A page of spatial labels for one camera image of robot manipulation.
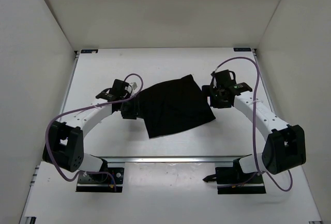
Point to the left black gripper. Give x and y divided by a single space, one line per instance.
134 112

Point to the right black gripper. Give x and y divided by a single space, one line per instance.
208 90

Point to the black skirt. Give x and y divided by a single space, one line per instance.
173 106

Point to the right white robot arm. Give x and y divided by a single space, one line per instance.
284 144

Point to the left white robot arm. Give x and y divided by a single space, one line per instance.
65 140

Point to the right blue label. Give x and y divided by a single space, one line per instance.
242 49

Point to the blue label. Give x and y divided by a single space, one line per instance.
89 51
242 49

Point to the left blue label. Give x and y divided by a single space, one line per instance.
89 51

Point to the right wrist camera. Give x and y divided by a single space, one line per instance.
224 78

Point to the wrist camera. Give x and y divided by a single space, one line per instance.
224 78
122 89

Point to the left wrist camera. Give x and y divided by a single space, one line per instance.
122 89

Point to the aluminium rail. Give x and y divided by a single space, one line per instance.
170 159

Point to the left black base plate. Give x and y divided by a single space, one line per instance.
102 183

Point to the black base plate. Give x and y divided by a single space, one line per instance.
102 183
232 182

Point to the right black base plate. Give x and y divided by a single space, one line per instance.
232 182

